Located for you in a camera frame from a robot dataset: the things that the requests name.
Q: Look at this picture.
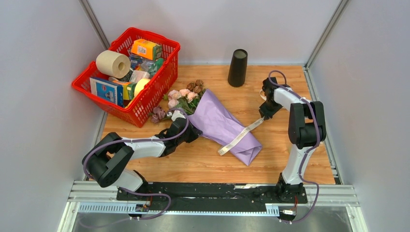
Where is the purple flower bouquet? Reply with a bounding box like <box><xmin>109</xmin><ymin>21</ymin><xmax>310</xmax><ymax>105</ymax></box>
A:
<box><xmin>164</xmin><ymin>80</ymin><xmax>263</xmax><ymax>166</ymax></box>

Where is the cream ribbon with gold print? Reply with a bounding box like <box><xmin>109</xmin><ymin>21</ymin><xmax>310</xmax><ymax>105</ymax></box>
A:
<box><xmin>213</xmin><ymin>99</ymin><xmax>263</xmax><ymax>165</ymax></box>

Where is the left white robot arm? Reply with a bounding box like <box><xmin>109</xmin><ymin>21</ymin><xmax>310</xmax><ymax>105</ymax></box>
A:
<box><xmin>82</xmin><ymin>117</ymin><xmax>202</xmax><ymax>201</ymax></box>

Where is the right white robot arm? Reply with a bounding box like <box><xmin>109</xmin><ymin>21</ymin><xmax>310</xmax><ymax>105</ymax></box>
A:
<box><xmin>259</xmin><ymin>77</ymin><xmax>327</xmax><ymax>203</ymax></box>

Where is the black tapered vase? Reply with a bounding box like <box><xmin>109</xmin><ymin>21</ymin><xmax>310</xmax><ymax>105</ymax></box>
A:
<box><xmin>228</xmin><ymin>49</ymin><xmax>248</xmax><ymax>87</ymax></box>

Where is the green and yellow box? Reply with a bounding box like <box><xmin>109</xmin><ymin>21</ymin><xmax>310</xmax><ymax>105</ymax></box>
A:
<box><xmin>114</xmin><ymin>80</ymin><xmax>137</xmax><ymax>101</ymax></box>

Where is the pink wrapped packet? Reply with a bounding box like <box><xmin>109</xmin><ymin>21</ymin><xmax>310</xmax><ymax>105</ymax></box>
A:
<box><xmin>129</xmin><ymin>70</ymin><xmax>150</xmax><ymax>83</ymax></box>

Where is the blue and white box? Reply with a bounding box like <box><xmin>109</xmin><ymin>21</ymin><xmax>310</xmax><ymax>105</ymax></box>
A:
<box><xmin>89</xmin><ymin>77</ymin><xmax>124</xmax><ymax>107</ymax></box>

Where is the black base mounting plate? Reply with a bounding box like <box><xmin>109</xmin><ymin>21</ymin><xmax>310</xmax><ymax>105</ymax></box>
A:
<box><xmin>117</xmin><ymin>182</ymin><xmax>308</xmax><ymax>212</ymax></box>

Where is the orange and green box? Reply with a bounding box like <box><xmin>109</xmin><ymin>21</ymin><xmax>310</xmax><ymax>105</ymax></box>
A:
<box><xmin>131</xmin><ymin>39</ymin><xmax>162</xmax><ymax>60</ymax></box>

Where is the beige toilet paper roll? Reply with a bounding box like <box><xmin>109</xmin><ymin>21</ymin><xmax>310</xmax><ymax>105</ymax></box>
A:
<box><xmin>96</xmin><ymin>50</ymin><xmax>131</xmax><ymax>79</ymax></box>

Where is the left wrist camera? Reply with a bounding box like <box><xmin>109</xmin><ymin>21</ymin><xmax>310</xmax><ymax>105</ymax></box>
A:
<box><xmin>171</xmin><ymin>110</ymin><xmax>187</xmax><ymax>122</ymax></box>

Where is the aluminium frame rail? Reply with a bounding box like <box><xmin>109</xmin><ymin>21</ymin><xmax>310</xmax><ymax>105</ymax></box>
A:
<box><xmin>68</xmin><ymin>181</ymin><xmax>360</xmax><ymax>217</ymax></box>

